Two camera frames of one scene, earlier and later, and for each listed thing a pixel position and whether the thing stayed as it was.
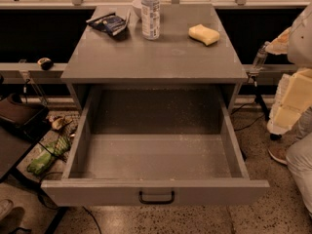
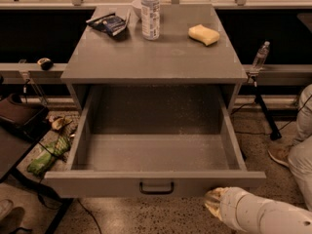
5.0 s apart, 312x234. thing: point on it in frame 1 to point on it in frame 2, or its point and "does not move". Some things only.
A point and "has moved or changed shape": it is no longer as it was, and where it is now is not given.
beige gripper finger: (280, 45) to (223, 201)
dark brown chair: (22, 122) does not move
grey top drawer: (150, 145) has moved or changed shape
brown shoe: (279, 152) does not move
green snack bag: (56, 147) does not move
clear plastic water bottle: (150, 4) does not move
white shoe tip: (6, 205) does not move
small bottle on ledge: (260, 58) does not move
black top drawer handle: (140, 197) to (159, 191)
